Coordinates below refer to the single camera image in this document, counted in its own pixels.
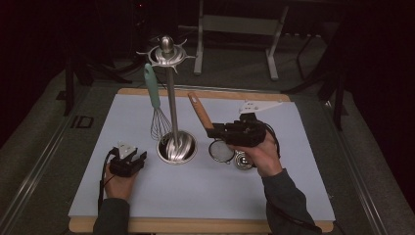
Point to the person's left hand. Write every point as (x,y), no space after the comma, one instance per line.
(119,187)

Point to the white metal stand frame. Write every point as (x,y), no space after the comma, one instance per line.
(239,24)

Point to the person's right hand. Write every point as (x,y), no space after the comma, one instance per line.
(266,158)

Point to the pale blue table mat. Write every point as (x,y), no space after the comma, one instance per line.
(202,192)

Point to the metal floor rail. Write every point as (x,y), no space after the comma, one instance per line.
(36,176)
(359,182)

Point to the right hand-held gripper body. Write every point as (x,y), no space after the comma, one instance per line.
(246,133)

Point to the black metal stand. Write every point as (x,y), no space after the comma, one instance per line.
(339,98)
(69,84)

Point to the steel utensil rack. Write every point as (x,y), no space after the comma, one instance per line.
(172,107)

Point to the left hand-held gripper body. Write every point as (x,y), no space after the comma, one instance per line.
(122,167)

